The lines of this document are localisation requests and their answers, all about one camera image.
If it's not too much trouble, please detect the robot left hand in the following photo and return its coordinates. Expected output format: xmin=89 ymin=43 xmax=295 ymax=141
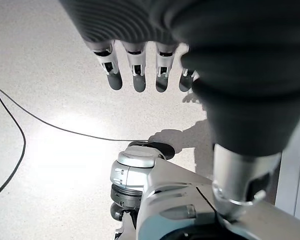
xmin=58 ymin=0 xmax=300 ymax=219

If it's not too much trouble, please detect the black floor cable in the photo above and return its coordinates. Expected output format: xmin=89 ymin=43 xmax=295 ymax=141
xmin=0 ymin=81 xmax=152 ymax=143
xmin=0 ymin=84 xmax=27 ymax=203

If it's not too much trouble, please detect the silver robot left leg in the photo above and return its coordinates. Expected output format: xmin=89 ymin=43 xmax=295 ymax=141
xmin=109 ymin=145 xmax=300 ymax=240

